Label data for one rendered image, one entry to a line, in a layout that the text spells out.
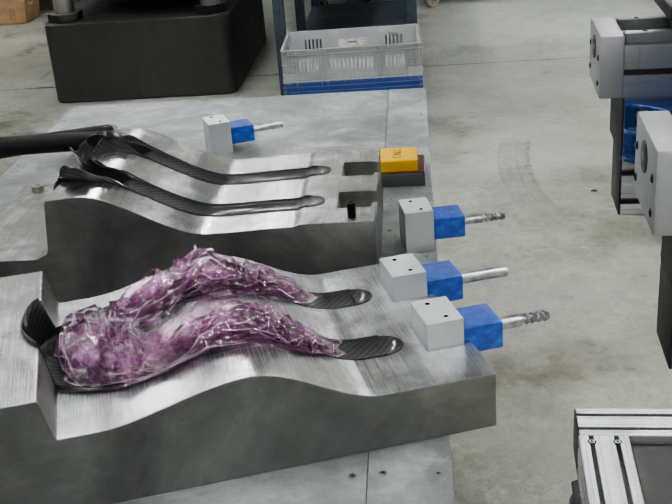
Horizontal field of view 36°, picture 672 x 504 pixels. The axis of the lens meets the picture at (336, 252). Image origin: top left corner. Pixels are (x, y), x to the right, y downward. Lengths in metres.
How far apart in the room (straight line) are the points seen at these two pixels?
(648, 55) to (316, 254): 0.60
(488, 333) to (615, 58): 0.65
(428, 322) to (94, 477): 0.32
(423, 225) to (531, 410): 1.23
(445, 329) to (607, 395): 1.58
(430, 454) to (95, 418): 0.29
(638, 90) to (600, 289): 1.52
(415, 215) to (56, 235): 0.43
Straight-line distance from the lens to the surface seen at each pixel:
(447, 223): 1.28
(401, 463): 0.90
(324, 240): 1.16
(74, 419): 0.89
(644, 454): 1.96
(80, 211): 1.20
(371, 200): 1.24
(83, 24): 5.33
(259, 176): 1.34
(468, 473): 2.24
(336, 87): 4.46
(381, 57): 4.43
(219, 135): 1.70
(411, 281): 1.04
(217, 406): 0.86
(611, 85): 1.53
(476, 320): 0.97
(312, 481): 0.89
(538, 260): 3.17
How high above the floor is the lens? 1.33
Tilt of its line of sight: 24 degrees down
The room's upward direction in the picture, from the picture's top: 5 degrees counter-clockwise
